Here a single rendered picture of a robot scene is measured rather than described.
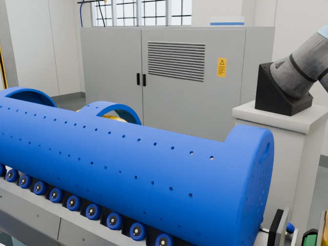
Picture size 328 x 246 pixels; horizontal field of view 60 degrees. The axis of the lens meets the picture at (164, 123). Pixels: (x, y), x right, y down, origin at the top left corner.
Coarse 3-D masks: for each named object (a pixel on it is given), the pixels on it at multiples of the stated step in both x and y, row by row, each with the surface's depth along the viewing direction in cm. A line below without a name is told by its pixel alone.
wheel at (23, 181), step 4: (24, 176) 91; (28, 176) 91; (20, 180) 91; (24, 180) 91; (28, 180) 90; (32, 180) 91; (20, 184) 91; (24, 184) 90; (28, 184) 90; (24, 188) 91
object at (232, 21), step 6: (216, 18) 228; (222, 18) 226; (228, 18) 223; (234, 18) 220; (240, 18) 220; (210, 24) 232; (216, 24) 230; (222, 24) 227; (228, 24) 224; (234, 24) 221; (240, 24) 222
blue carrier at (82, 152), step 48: (0, 96) 93; (48, 96) 106; (0, 144) 85; (48, 144) 74; (96, 144) 66; (144, 144) 61; (192, 144) 57; (240, 144) 54; (96, 192) 68; (144, 192) 59; (192, 192) 53; (240, 192) 49; (192, 240) 58; (240, 240) 52
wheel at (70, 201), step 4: (72, 196) 80; (76, 196) 80; (68, 200) 80; (72, 200) 80; (76, 200) 79; (80, 200) 80; (68, 204) 80; (72, 204) 80; (76, 204) 79; (80, 204) 79; (68, 208) 79; (72, 208) 79; (76, 208) 79
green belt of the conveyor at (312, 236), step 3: (309, 237) 77; (312, 237) 76; (315, 237) 76; (306, 240) 77; (309, 240) 76; (312, 240) 75; (315, 240) 75; (306, 243) 75; (309, 243) 75; (312, 243) 74; (315, 243) 74
